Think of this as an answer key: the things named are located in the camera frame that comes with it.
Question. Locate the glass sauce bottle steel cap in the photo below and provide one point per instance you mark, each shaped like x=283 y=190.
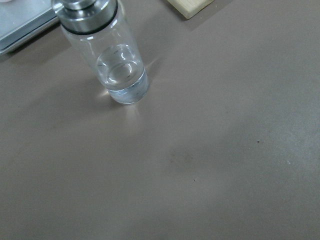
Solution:
x=99 y=31

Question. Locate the silver digital kitchen scale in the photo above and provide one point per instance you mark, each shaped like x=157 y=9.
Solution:
x=21 y=20

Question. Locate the brown table mat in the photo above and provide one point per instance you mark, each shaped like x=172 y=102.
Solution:
x=225 y=145

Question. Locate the bamboo cutting board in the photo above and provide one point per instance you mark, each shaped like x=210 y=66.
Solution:
x=189 y=8

